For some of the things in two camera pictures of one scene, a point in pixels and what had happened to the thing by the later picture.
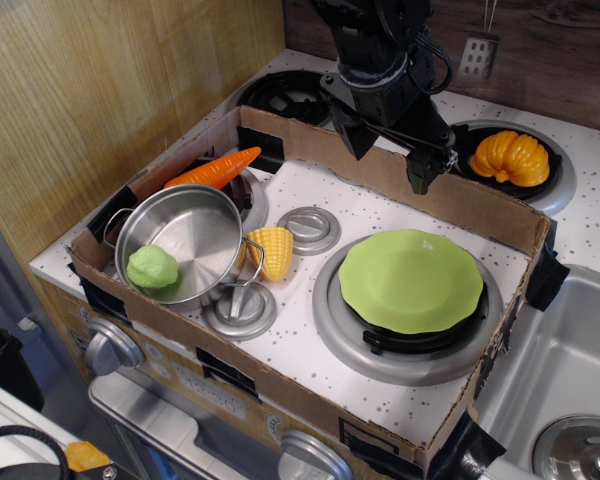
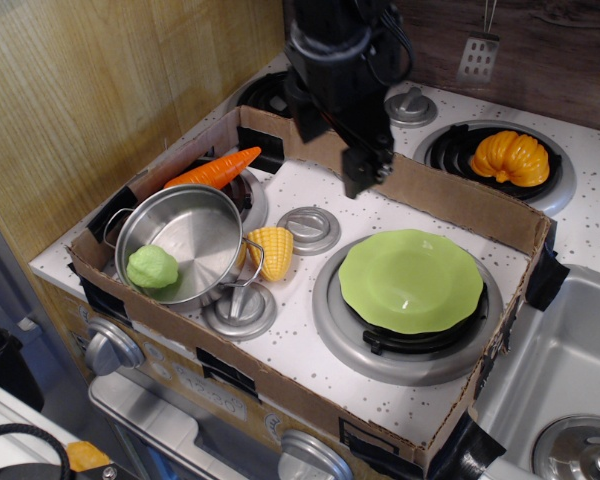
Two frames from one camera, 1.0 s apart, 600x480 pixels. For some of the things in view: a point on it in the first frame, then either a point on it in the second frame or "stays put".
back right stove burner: x=545 y=198 stays put
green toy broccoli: x=152 y=267 stays put
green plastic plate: x=410 y=281 stays put
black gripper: x=402 y=108 → x=349 y=85
